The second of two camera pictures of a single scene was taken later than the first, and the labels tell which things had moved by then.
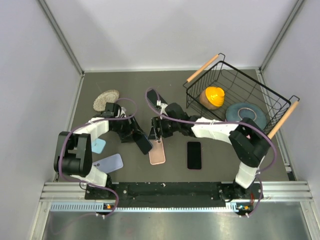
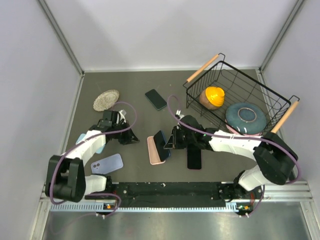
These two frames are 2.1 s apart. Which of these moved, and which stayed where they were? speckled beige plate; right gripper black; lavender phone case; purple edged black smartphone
Moved: right gripper black
Stayed: purple edged black smartphone; lavender phone case; speckled beige plate
